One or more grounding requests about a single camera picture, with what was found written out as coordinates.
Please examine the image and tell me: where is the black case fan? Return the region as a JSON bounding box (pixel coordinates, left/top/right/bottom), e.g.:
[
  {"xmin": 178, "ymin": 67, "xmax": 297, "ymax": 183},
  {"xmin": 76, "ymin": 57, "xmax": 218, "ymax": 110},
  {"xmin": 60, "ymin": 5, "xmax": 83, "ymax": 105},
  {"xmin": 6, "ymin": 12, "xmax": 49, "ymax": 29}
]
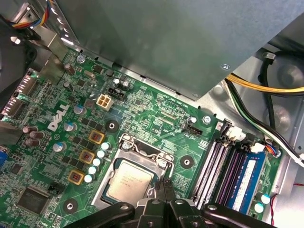
[{"xmin": 0, "ymin": 14, "xmax": 38, "ymax": 95}]

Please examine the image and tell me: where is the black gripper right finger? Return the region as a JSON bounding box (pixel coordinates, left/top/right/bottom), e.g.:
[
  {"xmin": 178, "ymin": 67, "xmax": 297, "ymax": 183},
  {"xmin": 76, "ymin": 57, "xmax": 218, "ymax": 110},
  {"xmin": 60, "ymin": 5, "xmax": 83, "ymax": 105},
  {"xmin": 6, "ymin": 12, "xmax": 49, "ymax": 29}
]
[{"xmin": 165, "ymin": 179, "xmax": 274, "ymax": 228}]

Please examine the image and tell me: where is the multicolour fan wire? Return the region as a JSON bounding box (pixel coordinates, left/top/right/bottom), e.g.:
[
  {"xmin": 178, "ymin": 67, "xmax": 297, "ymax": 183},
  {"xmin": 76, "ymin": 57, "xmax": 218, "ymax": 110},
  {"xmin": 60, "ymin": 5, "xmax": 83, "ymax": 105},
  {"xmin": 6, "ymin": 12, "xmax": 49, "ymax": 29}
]
[{"xmin": 9, "ymin": 0, "xmax": 58, "ymax": 29}]

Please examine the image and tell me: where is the black square chipset chip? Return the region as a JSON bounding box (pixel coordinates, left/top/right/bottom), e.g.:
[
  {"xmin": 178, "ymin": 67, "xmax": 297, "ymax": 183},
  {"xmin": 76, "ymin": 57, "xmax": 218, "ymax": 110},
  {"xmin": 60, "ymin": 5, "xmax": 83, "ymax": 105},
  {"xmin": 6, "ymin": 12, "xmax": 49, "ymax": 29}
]
[{"xmin": 16, "ymin": 187, "xmax": 51, "ymax": 214}]

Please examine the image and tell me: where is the green motherboard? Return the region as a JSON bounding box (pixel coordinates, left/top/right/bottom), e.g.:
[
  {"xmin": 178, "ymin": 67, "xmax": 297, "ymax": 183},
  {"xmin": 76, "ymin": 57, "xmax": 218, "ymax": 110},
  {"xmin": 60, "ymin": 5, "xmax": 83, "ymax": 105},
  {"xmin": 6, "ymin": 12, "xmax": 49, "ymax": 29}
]
[{"xmin": 0, "ymin": 46, "xmax": 289, "ymax": 228}]

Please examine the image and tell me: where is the black PC case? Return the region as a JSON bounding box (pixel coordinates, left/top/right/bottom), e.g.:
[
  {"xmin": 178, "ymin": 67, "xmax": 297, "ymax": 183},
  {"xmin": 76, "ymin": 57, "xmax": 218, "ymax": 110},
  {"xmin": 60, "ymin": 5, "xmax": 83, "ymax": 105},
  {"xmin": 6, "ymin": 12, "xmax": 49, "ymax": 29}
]
[{"xmin": 0, "ymin": 0, "xmax": 304, "ymax": 228}]

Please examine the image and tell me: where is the metal socket cover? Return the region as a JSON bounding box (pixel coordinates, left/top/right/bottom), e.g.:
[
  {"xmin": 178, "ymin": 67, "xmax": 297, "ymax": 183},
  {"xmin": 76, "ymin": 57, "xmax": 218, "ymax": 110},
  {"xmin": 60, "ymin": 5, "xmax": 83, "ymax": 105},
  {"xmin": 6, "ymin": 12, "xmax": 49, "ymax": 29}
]
[{"xmin": 91, "ymin": 137, "xmax": 173, "ymax": 210}]

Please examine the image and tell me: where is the white four-pin power connector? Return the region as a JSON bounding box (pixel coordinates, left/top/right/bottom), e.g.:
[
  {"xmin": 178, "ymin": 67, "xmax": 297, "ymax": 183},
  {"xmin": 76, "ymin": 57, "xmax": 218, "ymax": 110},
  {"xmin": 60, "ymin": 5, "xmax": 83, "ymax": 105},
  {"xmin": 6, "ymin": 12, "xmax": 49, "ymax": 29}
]
[{"xmin": 96, "ymin": 93, "xmax": 114, "ymax": 112}]

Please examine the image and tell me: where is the black RAM slot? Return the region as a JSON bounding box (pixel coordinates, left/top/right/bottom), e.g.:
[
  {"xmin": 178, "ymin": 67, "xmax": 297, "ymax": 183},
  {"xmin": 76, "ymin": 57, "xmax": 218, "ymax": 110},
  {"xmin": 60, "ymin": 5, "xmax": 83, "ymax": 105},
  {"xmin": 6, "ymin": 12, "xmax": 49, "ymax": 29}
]
[
  {"xmin": 191, "ymin": 139, "xmax": 220, "ymax": 202},
  {"xmin": 197, "ymin": 140, "xmax": 230, "ymax": 207},
  {"xmin": 217, "ymin": 144, "xmax": 241, "ymax": 208}
]

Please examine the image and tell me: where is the yellow wire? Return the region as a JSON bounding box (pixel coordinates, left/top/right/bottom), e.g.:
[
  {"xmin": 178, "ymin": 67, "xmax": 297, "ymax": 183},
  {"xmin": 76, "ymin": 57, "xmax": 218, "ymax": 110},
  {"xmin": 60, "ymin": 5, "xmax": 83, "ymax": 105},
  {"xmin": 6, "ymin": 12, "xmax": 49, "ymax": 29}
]
[{"xmin": 225, "ymin": 73, "xmax": 304, "ymax": 98}]

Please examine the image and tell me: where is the silver CPU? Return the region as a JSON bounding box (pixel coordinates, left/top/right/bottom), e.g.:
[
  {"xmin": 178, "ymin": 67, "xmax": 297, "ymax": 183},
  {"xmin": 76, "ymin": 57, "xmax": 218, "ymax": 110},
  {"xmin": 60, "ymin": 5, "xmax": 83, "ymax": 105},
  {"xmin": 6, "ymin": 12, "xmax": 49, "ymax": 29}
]
[{"xmin": 101, "ymin": 160, "xmax": 155, "ymax": 205}]

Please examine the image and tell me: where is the thin red wire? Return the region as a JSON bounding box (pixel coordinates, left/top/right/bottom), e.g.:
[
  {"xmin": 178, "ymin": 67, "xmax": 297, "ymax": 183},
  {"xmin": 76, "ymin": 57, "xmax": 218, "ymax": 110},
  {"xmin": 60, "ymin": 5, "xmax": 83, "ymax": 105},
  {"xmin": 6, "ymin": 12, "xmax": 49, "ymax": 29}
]
[{"xmin": 270, "ymin": 182, "xmax": 304, "ymax": 226}]

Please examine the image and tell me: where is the RAM stick with blue label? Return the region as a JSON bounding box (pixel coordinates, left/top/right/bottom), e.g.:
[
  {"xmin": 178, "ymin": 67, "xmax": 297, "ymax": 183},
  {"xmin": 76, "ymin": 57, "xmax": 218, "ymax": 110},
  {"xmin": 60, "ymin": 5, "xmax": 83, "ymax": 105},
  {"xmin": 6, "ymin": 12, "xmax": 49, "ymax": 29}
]
[{"xmin": 228, "ymin": 151, "xmax": 266, "ymax": 212}]

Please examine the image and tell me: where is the CPU socket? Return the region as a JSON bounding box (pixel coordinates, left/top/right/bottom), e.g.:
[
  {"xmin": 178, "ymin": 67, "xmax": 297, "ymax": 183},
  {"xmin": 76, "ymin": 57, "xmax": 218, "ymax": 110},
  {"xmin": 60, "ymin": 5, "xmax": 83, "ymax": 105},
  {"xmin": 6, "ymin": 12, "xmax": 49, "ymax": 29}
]
[{"xmin": 91, "ymin": 133, "xmax": 174, "ymax": 211}]

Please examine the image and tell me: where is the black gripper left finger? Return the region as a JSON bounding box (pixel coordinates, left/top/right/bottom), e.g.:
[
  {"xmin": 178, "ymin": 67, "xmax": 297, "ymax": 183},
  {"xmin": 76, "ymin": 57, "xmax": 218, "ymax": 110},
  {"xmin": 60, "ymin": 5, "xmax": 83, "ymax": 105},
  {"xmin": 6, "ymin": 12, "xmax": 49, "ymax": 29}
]
[{"xmin": 68, "ymin": 182, "xmax": 171, "ymax": 228}]

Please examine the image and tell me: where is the metal locking lever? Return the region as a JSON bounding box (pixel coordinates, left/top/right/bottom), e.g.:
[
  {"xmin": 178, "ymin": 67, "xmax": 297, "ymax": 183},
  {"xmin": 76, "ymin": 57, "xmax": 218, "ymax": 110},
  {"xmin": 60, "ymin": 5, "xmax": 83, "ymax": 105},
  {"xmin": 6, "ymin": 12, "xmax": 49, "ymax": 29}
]
[{"xmin": 121, "ymin": 134, "xmax": 173, "ymax": 183}]

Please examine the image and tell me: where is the blue VGA port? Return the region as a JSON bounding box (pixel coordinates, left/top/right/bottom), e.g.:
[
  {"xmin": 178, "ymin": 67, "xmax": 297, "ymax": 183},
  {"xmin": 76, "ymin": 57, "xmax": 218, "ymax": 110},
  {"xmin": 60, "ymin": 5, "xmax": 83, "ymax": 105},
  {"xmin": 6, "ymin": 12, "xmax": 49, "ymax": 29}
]
[{"xmin": 0, "ymin": 147, "xmax": 8, "ymax": 172}]

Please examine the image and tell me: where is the grey power supply unit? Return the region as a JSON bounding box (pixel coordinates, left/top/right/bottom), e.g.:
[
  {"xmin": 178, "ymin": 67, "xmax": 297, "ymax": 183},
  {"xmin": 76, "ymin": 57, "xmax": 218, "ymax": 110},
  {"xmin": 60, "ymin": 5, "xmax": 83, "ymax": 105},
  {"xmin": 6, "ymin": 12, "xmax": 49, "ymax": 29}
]
[{"xmin": 56, "ymin": 0, "xmax": 304, "ymax": 102}]

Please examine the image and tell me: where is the small multicolour wire plug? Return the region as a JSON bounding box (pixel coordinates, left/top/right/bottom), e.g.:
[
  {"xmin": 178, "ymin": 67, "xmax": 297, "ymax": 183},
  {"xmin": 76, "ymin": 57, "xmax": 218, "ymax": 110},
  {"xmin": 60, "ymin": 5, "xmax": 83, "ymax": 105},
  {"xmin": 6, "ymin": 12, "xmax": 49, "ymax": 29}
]
[{"xmin": 263, "ymin": 142, "xmax": 283, "ymax": 158}]

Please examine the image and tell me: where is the green white black wire bundle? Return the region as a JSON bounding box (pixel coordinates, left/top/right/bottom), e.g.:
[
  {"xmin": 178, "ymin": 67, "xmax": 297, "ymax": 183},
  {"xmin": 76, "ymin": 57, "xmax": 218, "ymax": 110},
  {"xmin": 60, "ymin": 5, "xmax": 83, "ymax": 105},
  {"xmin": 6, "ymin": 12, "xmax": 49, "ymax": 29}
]
[{"xmin": 223, "ymin": 51, "xmax": 304, "ymax": 164}]

